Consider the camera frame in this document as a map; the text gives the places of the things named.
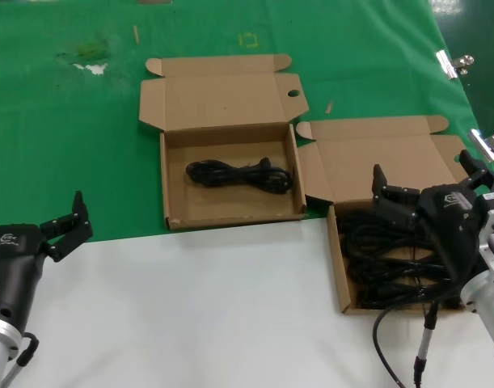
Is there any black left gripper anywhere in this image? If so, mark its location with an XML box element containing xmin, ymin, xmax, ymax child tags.
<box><xmin>0</xmin><ymin>190</ymin><xmax>95</xmax><ymax>328</ymax></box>

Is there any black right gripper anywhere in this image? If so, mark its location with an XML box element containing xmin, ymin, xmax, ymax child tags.
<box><xmin>371</xmin><ymin>149</ymin><xmax>494</xmax><ymax>283</ymax></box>

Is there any black power cable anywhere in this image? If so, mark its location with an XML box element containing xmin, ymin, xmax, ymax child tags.
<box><xmin>337</xmin><ymin>209</ymin><xmax>425</xmax><ymax>259</ymax></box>
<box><xmin>357</xmin><ymin>278</ymin><xmax>464</xmax><ymax>311</ymax></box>
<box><xmin>185</xmin><ymin>157</ymin><xmax>294</xmax><ymax>195</ymax></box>
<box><xmin>347</xmin><ymin>242</ymin><xmax>454</xmax><ymax>284</ymax></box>

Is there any open brown cardboard box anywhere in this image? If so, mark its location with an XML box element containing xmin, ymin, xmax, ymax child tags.
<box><xmin>137</xmin><ymin>53</ymin><xmax>310</xmax><ymax>231</ymax></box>
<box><xmin>295</xmin><ymin>115</ymin><xmax>494</xmax><ymax>315</ymax></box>

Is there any silver binder clip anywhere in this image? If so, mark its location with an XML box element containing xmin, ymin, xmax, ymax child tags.
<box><xmin>435</xmin><ymin>50</ymin><xmax>475</xmax><ymax>81</ymax></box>
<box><xmin>467</xmin><ymin>129</ymin><xmax>494</xmax><ymax>163</ymax></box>

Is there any green table cloth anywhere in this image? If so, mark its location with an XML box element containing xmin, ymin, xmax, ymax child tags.
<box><xmin>0</xmin><ymin>0</ymin><xmax>494</xmax><ymax>247</ymax></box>

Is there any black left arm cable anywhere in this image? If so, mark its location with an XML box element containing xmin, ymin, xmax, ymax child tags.
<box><xmin>3</xmin><ymin>331</ymin><xmax>40</xmax><ymax>388</ymax></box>

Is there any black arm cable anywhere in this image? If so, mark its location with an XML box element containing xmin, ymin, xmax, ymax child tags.
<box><xmin>3</xmin><ymin>331</ymin><xmax>40</xmax><ymax>388</ymax></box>
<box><xmin>373</xmin><ymin>282</ymin><xmax>462</xmax><ymax>388</ymax></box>

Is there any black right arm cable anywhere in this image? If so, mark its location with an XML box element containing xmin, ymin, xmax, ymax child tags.
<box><xmin>373</xmin><ymin>282</ymin><xmax>462</xmax><ymax>388</ymax></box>

